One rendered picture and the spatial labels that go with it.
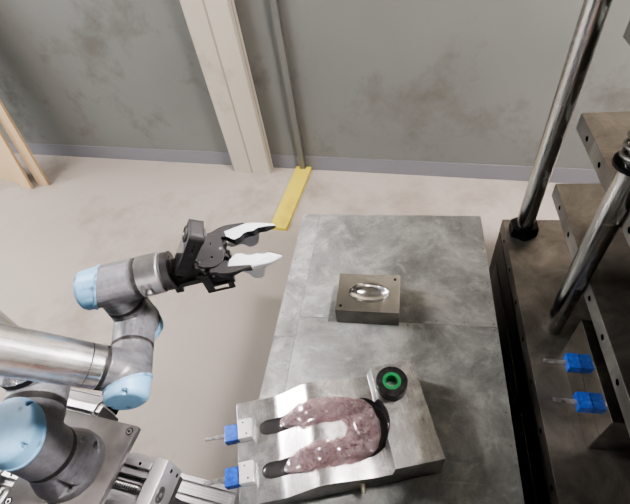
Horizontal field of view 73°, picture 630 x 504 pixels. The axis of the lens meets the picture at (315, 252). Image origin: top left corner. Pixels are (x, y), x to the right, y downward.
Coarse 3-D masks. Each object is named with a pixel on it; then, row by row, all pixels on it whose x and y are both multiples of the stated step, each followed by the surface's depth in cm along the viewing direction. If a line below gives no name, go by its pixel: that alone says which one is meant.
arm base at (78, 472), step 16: (80, 432) 94; (80, 448) 91; (96, 448) 95; (64, 464) 87; (80, 464) 90; (96, 464) 93; (48, 480) 86; (64, 480) 88; (80, 480) 90; (48, 496) 89; (64, 496) 90
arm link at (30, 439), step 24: (0, 408) 82; (24, 408) 81; (48, 408) 85; (0, 432) 79; (24, 432) 79; (48, 432) 83; (72, 432) 91; (0, 456) 77; (24, 456) 79; (48, 456) 83
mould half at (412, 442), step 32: (320, 384) 117; (352, 384) 118; (416, 384) 112; (256, 416) 117; (416, 416) 107; (256, 448) 112; (288, 448) 110; (384, 448) 106; (416, 448) 102; (256, 480) 106; (288, 480) 105; (320, 480) 101; (352, 480) 101; (384, 480) 105
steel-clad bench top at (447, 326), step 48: (336, 240) 166; (384, 240) 163; (432, 240) 160; (480, 240) 157; (288, 288) 153; (336, 288) 150; (432, 288) 145; (480, 288) 143; (288, 336) 140; (336, 336) 137; (384, 336) 135; (432, 336) 133; (480, 336) 131; (288, 384) 128; (432, 384) 123; (480, 384) 121; (480, 432) 113; (432, 480) 106; (480, 480) 105
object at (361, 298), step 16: (352, 288) 141; (368, 288) 142; (384, 288) 140; (336, 304) 137; (352, 304) 136; (368, 304) 136; (384, 304) 135; (352, 320) 139; (368, 320) 137; (384, 320) 136
